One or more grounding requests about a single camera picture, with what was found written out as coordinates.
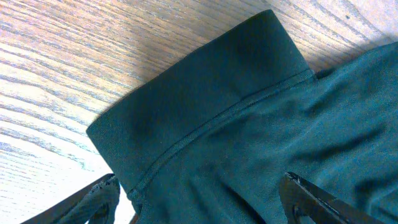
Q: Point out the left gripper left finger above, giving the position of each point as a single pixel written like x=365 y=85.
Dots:
x=94 y=204

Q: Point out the black t-shirt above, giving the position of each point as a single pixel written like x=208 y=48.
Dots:
x=208 y=140

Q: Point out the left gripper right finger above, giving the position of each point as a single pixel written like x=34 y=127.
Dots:
x=304 y=202

